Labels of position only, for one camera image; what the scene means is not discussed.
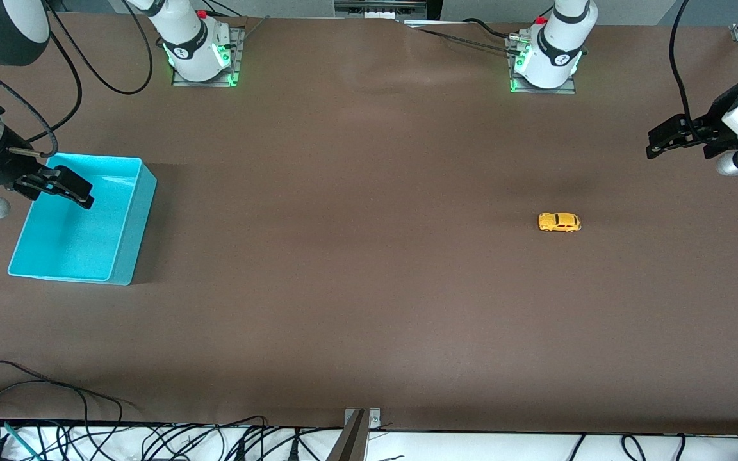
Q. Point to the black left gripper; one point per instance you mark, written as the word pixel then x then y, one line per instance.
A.
pixel 710 125

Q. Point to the grey metal fixture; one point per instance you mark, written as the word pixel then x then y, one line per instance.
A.
pixel 382 8

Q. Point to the grey metal mounting plate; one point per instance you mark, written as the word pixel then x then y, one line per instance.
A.
pixel 374 417

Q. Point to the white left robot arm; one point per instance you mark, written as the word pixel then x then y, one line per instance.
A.
pixel 558 51

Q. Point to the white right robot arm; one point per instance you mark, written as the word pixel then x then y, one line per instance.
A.
pixel 189 45

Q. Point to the grey camera pole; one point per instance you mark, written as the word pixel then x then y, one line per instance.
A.
pixel 353 442

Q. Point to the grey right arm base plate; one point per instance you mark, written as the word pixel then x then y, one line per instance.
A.
pixel 237 51

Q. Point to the yellow toy beetle car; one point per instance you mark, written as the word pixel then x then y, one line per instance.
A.
pixel 559 222

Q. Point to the grey left arm base plate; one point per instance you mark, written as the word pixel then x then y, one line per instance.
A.
pixel 516 86

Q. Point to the teal plastic bin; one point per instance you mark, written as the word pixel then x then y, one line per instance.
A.
pixel 74 243

